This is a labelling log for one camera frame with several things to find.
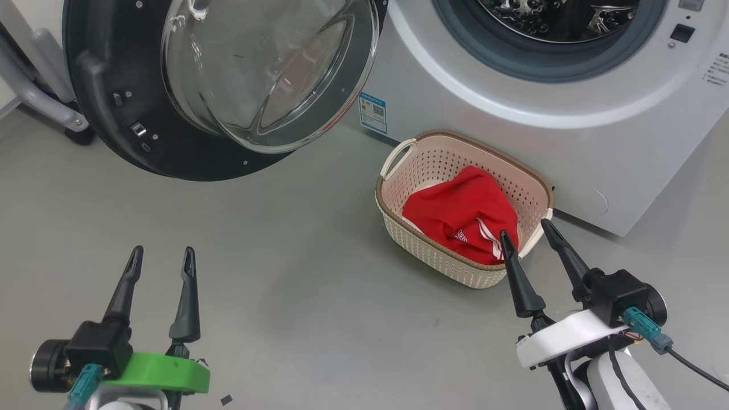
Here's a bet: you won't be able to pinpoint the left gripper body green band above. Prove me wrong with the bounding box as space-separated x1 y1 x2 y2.
103 342 211 395

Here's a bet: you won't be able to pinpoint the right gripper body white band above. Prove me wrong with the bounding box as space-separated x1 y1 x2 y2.
515 309 627 370

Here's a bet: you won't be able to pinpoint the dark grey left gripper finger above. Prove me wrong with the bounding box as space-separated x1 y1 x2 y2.
169 247 201 343
103 246 144 326

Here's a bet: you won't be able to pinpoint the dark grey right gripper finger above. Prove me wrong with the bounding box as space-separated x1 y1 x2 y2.
540 219 593 291
499 230 546 318

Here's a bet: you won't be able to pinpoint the red and white garment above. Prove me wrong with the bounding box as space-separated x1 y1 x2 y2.
402 165 520 266

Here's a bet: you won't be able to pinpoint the black round washer door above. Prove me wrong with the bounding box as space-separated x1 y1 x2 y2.
62 0 389 182

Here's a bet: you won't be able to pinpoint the white front-load washing machine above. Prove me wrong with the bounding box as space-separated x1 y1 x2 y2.
358 0 729 237

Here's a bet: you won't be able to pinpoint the cream perforated basket brown rim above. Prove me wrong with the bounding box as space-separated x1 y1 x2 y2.
375 130 555 289

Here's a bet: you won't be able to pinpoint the white paper with printed text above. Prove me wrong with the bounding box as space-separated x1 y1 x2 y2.
703 52 729 87

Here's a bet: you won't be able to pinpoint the blue energy label sticker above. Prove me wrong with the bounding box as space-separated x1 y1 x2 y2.
358 92 388 136

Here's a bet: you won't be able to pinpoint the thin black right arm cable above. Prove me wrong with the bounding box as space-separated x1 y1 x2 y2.
608 336 647 410

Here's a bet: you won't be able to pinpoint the left camera cable teal connector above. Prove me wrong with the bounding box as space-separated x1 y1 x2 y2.
64 364 104 410

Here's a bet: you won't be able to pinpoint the camera cable teal connector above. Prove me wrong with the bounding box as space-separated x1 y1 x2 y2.
624 307 729 393
64 364 104 410

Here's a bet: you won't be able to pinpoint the right camera cable teal connector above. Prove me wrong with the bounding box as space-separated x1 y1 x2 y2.
624 307 729 393

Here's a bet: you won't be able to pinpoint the grey tube frame with caster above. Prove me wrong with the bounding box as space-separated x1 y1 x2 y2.
0 0 96 146

